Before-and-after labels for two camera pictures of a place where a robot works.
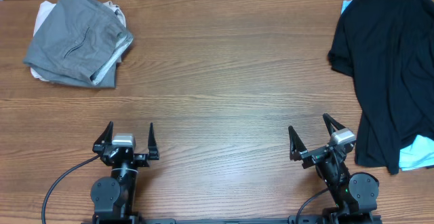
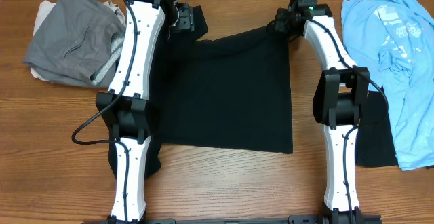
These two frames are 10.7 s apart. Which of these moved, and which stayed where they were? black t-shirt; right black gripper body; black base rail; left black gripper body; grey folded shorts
Moved: right black gripper body; left black gripper body; black t-shirt
Stayed: black base rail; grey folded shorts
